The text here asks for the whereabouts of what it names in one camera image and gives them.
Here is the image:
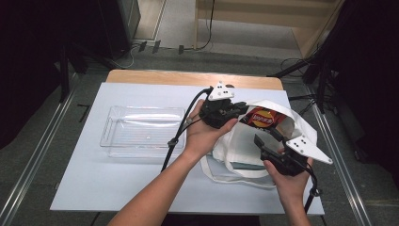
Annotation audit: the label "red chip bag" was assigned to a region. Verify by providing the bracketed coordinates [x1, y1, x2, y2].
[238, 106, 288, 129]

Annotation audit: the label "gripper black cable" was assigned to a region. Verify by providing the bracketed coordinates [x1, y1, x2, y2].
[302, 163, 323, 215]
[160, 87, 215, 173]

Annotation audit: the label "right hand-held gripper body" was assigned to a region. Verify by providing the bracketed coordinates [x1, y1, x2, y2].
[260, 134, 334, 177]

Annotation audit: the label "white tote bag coloured shapes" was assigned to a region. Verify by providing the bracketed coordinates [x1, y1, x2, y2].
[200, 98, 318, 190]

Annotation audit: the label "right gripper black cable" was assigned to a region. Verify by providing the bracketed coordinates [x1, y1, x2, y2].
[302, 163, 323, 215]

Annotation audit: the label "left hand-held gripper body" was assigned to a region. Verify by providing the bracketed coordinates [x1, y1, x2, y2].
[199, 80, 243, 130]

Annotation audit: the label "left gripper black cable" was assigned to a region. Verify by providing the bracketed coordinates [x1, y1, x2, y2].
[160, 87, 215, 173]

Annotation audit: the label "person's left hand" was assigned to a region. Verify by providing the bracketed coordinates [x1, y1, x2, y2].
[183, 99, 239, 158]

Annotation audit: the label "white table sheet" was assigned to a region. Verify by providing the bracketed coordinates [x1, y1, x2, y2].
[50, 82, 326, 216]

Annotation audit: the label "black floor cable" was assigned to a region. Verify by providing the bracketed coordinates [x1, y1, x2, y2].
[279, 56, 318, 127]

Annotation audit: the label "black hanging cable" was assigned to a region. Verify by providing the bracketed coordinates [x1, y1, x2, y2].
[183, 0, 216, 52]

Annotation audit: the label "aluminium floor rail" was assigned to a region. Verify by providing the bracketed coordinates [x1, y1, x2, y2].
[0, 89, 78, 226]
[305, 86, 373, 226]

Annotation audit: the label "person's right hand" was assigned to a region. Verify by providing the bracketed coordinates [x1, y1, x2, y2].
[263, 149, 314, 205]

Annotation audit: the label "black curtain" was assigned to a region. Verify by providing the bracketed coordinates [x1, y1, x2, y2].
[313, 0, 399, 189]
[0, 0, 104, 150]

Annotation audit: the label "white floor cable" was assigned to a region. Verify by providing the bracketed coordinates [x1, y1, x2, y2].
[112, 43, 141, 70]

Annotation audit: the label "black cabinet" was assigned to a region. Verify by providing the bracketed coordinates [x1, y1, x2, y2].
[97, 0, 141, 60]

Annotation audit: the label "black tripod stand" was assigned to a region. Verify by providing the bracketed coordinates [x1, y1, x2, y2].
[267, 46, 340, 114]

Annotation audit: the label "clear plastic tray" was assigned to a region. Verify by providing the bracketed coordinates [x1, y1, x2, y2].
[99, 105, 186, 159]

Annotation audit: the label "light wooden frame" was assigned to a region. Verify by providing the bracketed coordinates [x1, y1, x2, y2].
[193, 0, 346, 59]

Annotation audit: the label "black metal stand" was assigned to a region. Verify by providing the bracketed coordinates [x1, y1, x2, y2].
[57, 40, 118, 103]

